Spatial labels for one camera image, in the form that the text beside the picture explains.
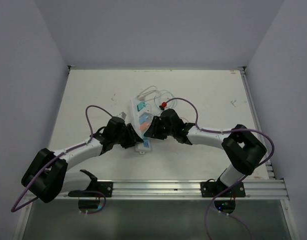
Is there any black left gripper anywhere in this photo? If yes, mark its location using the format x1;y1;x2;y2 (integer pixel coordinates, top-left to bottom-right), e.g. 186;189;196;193
112;122;142;148

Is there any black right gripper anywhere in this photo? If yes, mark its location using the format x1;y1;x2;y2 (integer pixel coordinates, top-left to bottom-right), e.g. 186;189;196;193
145;115;176;140

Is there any orange charger plug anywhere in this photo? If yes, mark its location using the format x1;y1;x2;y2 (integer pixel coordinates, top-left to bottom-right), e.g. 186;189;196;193
140;122;150;133

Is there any white power strip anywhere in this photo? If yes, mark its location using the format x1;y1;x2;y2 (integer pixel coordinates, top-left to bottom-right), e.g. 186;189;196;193
129;99;152;155

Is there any mint green charging cable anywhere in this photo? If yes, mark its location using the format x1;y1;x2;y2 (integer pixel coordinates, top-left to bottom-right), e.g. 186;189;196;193
153;89;181;111

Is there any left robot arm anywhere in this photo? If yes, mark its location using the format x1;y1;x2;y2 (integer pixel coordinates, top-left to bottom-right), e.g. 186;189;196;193
21;116;143;203

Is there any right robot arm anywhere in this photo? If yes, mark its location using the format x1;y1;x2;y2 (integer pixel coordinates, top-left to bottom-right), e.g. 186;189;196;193
144;109;267;197

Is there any light blue charger plug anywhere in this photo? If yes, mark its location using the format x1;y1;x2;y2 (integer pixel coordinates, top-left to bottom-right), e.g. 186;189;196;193
139;112;151;125

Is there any teal dual usb charger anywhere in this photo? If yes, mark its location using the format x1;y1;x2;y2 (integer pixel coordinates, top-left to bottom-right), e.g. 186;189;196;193
136;101;146;112

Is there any white power strip cord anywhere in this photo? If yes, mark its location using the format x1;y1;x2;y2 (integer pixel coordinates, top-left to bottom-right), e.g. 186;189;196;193
135;85;159;101

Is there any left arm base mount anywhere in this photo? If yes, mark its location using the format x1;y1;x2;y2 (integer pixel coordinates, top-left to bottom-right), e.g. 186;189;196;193
68;169;113;215

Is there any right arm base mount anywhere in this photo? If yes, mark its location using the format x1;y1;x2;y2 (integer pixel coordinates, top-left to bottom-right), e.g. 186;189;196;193
200;179;246;214

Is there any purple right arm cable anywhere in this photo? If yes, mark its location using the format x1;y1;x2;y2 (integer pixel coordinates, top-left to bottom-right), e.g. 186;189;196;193
165;97;275;240

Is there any right side aluminium rail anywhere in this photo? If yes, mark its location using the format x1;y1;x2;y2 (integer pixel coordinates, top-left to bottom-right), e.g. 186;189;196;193
238;66;276;180

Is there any aluminium table rail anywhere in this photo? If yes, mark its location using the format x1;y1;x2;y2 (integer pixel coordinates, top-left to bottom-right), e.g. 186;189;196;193
55;178;289;201

